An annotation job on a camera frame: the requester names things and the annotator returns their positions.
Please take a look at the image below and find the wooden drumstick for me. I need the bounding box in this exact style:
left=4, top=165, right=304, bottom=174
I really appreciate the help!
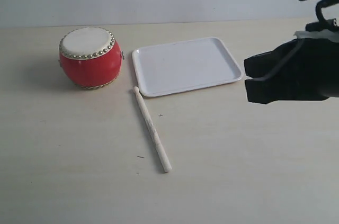
left=133, top=86, right=172, bottom=173

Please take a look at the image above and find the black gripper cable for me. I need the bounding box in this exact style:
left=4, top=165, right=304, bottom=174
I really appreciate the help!
left=314, top=0, right=339, bottom=34

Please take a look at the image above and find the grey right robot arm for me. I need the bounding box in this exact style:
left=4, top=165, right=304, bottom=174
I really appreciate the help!
left=244, top=0, right=338, bottom=104

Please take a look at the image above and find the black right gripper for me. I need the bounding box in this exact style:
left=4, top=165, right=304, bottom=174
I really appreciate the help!
left=244, top=30, right=338, bottom=104

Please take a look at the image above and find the white plastic tray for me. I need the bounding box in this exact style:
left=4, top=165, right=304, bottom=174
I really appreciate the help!
left=132, top=37, right=244, bottom=97

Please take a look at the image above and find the small red drum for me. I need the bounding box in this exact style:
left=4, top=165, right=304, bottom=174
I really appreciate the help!
left=59, top=26, right=124, bottom=89

